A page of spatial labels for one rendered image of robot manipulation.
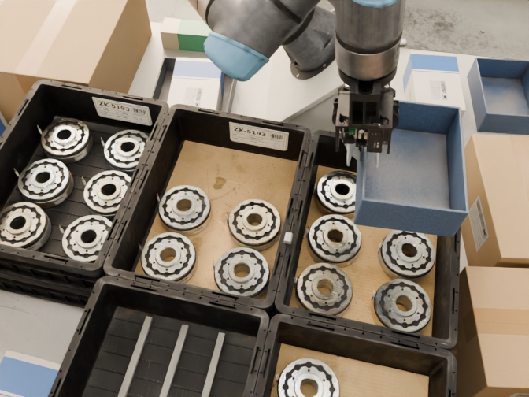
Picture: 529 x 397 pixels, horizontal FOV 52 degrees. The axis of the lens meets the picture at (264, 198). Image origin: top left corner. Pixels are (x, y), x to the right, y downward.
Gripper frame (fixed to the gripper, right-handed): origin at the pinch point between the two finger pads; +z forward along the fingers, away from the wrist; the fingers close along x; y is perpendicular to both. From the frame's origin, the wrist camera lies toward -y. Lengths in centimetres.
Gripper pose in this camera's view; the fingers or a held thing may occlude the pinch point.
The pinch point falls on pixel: (364, 150)
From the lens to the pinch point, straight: 85.1
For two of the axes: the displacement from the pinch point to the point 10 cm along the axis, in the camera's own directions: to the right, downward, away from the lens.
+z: 1.2, 5.5, 8.2
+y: -1.6, 8.3, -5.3
